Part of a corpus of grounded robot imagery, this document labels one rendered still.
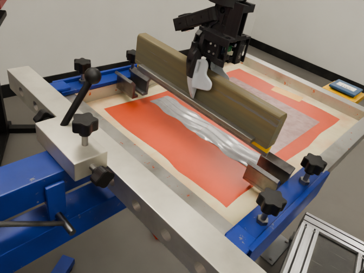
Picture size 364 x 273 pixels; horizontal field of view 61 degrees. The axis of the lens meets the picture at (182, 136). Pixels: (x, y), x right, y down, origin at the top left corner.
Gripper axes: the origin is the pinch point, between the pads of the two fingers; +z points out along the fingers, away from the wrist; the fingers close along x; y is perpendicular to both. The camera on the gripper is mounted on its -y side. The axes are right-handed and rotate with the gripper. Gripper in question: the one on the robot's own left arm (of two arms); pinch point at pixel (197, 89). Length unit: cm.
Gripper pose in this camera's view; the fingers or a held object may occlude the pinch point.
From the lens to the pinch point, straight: 69.1
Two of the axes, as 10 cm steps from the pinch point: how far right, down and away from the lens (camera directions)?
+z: -1.7, 8.0, 5.7
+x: 6.9, -3.2, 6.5
